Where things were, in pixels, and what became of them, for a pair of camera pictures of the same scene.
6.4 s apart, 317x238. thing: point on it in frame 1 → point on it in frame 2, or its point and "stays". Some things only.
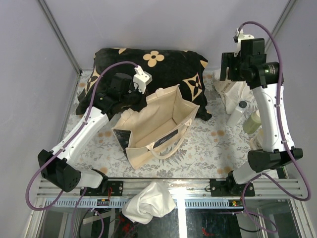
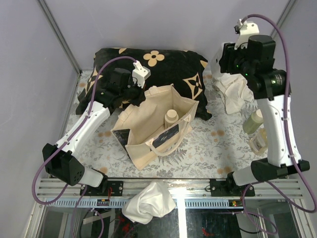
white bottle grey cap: [236, 115] → [215, 68]
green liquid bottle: [252, 123] stays
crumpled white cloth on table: [232, 91] stays
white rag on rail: [153, 200] stays
